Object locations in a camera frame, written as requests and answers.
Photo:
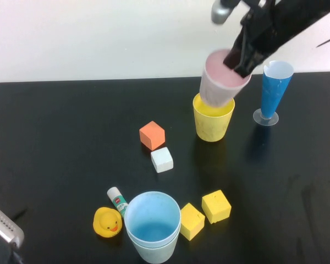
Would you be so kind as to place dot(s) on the yellow rubber duck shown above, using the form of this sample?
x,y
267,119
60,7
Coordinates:
x,y
107,221

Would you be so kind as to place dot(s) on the white green glue stick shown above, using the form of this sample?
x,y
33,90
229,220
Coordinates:
x,y
115,199

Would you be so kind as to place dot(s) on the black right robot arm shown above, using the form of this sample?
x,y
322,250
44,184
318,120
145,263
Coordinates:
x,y
305,13

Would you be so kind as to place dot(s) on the light blue plastic cup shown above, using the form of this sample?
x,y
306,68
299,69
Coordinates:
x,y
151,209

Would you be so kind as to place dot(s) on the pink plastic cup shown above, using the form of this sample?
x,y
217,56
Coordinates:
x,y
217,90

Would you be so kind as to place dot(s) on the white foam cube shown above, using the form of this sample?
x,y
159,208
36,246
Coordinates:
x,y
162,160

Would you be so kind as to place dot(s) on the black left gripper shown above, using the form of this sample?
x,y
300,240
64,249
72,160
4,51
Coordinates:
x,y
0,254

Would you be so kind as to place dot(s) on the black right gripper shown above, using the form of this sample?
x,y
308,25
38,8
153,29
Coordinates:
x,y
261,27

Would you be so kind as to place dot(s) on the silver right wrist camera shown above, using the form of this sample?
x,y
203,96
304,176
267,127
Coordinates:
x,y
221,12

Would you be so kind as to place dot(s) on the orange foam cube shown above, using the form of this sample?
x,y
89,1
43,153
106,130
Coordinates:
x,y
154,136

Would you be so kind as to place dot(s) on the green plastic cup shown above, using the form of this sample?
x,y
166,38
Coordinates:
x,y
154,253

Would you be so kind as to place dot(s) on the yellow foam cube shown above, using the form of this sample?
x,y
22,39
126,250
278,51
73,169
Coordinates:
x,y
215,207
192,222

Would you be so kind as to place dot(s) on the yellow plastic cup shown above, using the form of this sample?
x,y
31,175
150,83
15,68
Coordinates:
x,y
211,129

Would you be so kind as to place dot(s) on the blue paper cone clear base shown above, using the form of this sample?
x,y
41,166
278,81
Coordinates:
x,y
272,96

